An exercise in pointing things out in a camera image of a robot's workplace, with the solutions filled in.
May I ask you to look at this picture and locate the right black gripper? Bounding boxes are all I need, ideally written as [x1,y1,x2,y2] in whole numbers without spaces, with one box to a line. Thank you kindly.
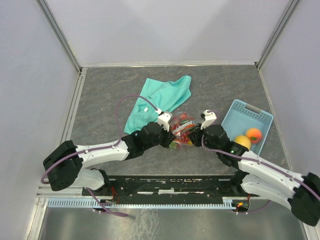
[186,122,220,155]

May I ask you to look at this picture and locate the clear zip top bag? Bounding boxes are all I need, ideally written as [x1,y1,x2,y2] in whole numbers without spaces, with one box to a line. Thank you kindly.
[169,111,196,149]

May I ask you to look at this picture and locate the yellow fake lemon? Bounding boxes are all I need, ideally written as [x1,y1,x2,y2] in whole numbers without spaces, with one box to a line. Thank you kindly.
[234,135,252,150]

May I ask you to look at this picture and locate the fake peach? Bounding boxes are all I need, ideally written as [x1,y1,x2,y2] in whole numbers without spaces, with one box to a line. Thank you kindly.
[245,128,263,145]

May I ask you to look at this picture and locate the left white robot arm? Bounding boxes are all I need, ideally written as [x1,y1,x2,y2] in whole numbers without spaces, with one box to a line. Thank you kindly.
[41,122,175,195]

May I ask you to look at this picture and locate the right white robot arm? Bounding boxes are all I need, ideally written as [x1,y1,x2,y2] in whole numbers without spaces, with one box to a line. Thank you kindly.
[188,124,320,227]

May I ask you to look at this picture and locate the fake green grapes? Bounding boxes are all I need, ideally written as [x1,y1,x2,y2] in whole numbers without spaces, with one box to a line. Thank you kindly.
[169,141,178,149]

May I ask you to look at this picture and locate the fake strawberries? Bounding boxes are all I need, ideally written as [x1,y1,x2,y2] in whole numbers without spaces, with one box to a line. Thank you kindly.
[173,112,194,125]

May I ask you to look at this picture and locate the teal t-shirt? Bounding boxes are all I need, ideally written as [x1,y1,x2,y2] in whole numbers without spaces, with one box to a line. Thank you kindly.
[124,75,192,134]

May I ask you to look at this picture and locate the light blue plastic basket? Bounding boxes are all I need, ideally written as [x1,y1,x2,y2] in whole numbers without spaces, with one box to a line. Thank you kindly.
[221,99,274,155]

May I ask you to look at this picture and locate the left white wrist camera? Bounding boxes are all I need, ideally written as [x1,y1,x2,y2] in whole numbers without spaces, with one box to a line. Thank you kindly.
[156,108,173,132]

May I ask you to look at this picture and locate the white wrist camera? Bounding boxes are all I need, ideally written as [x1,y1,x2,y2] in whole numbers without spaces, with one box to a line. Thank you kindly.
[156,108,173,132]
[200,109,219,130]

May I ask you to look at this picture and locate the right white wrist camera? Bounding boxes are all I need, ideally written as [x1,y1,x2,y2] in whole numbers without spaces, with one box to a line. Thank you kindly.
[200,109,219,130]

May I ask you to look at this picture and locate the light blue cable duct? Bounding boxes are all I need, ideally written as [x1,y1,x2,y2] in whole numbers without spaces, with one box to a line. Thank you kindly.
[47,197,236,210]

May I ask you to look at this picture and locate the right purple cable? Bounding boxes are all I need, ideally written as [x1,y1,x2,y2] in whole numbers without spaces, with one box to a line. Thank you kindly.
[201,109,320,215]

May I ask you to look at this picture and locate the purple cable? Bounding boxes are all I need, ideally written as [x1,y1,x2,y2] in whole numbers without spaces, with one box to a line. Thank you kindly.
[41,94,161,185]
[201,109,320,215]

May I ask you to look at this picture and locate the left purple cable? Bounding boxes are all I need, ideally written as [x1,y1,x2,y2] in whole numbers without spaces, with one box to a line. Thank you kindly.
[41,94,161,185]

